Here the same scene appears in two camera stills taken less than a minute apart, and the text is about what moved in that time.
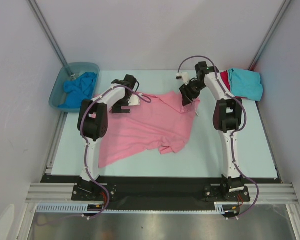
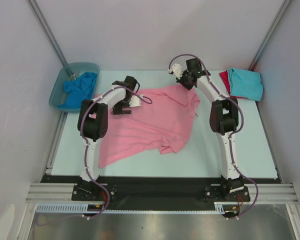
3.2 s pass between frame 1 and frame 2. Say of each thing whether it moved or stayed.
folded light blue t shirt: stayed
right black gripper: moved
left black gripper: stayed
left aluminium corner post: stayed
